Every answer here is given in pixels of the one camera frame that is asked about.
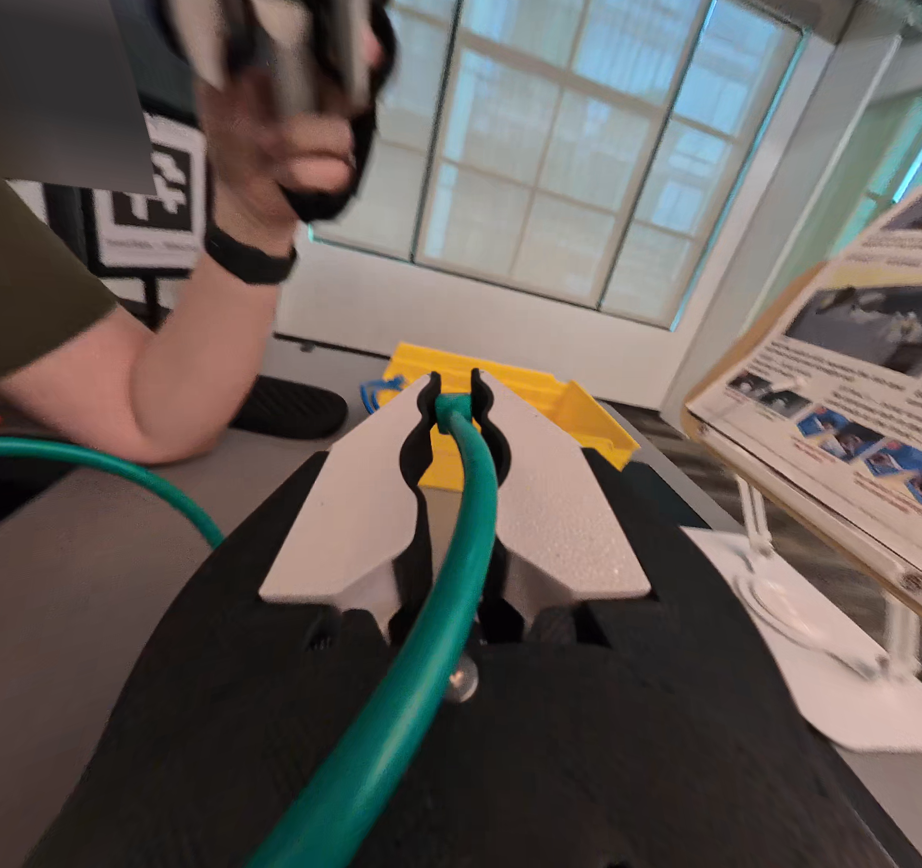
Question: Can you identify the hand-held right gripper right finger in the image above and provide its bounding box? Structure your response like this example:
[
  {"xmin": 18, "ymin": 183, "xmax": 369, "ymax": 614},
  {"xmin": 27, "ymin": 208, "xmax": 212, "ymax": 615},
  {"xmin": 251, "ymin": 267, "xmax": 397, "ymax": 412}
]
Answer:
[{"xmin": 472, "ymin": 368, "xmax": 653, "ymax": 627}]

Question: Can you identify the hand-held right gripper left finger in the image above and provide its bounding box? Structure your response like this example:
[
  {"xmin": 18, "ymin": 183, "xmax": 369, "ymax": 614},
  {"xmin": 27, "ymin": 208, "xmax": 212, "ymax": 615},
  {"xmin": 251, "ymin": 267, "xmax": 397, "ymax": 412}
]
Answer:
[{"xmin": 259, "ymin": 371, "xmax": 442, "ymax": 642}]

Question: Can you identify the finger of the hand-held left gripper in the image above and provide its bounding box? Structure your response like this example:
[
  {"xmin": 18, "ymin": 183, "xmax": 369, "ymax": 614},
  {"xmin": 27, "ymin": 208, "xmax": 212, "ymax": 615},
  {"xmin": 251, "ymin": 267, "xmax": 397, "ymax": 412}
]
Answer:
[
  {"xmin": 247, "ymin": 0, "xmax": 319, "ymax": 117},
  {"xmin": 153, "ymin": 0, "xmax": 233, "ymax": 92}
]

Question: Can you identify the yellow plastic bin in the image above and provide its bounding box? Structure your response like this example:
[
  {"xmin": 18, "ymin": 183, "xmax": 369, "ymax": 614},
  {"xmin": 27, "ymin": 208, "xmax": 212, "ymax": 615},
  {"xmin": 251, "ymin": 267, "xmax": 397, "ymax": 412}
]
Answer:
[{"xmin": 380, "ymin": 341, "xmax": 642, "ymax": 492}]

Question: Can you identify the green ethernet cable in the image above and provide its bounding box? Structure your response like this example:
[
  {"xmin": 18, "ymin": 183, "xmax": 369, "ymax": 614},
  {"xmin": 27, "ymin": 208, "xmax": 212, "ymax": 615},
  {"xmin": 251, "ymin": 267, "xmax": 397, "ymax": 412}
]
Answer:
[{"xmin": 0, "ymin": 392, "xmax": 503, "ymax": 868}]

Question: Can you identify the person's left forearm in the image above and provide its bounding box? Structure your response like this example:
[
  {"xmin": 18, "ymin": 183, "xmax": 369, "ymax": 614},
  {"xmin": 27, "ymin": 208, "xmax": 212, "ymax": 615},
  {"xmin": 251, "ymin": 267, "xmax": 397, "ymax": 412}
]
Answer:
[{"xmin": 0, "ymin": 256, "xmax": 283, "ymax": 467}]

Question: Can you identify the person's left hand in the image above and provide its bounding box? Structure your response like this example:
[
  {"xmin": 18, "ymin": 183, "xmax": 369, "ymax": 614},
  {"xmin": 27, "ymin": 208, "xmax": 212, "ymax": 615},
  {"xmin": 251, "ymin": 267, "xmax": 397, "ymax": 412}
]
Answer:
[{"xmin": 196, "ymin": 74, "xmax": 360, "ymax": 236}]

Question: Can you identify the black mesh wrist pad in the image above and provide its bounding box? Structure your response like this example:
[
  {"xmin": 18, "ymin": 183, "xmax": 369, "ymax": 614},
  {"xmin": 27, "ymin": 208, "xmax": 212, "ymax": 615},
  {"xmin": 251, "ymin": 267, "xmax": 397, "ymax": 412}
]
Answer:
[{"xmin": 229, "ymin": 376, "xmax": 350, "ymax": 441}]

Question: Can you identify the black smartwatch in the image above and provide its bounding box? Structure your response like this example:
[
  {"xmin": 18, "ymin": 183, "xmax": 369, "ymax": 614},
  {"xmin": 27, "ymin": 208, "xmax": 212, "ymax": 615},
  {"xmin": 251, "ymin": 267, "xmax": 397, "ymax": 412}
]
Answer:
[{"xmin": 203, "ymin": 221, "xmax": 299, "ymax": 287}]

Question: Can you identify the black framed marker sign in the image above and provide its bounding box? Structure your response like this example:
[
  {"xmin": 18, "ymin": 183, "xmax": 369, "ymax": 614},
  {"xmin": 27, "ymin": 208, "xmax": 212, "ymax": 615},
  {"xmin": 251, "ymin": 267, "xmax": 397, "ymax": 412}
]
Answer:
[{"xmin": 81, "ymin": 111, "xmax": 211, "ymax": 280}]

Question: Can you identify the white document stand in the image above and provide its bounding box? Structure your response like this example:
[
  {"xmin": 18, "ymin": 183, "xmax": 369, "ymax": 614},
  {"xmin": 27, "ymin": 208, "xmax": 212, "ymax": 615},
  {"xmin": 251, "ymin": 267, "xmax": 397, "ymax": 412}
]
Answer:
[{"xmin": 679, "ymin": 477, "xmax": 922, "ymax": 755}]

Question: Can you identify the wooden document board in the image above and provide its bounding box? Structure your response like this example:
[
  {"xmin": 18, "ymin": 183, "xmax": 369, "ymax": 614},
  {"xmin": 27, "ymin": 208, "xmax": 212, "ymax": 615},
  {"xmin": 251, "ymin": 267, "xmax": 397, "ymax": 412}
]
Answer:
[{"xmin": 679, "ymin": 261, "xmax": 922, "ymax": 618}]

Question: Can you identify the large gridded window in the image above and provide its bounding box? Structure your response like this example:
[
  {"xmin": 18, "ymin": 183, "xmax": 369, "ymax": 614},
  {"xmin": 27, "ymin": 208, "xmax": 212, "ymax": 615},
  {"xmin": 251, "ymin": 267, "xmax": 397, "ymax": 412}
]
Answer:
[{"xmin": 308, "ymin": 0, "xmax": 805, "ymax": 330}]

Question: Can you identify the printed instruction poster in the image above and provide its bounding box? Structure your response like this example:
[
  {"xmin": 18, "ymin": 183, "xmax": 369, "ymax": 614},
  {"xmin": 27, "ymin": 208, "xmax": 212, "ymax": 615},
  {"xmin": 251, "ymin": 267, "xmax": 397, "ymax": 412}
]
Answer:
[{"xmin": 686, "ymin": 191, "xmax": 922, "ymax": 568}]

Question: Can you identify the blue ethernet cable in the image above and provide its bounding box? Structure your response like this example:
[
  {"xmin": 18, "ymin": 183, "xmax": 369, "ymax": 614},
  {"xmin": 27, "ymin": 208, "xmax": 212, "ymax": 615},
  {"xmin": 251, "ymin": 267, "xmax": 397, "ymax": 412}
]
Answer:
[{"xmin": 359, "ymin": 373, "xmax": 409, "ymax": 413}]

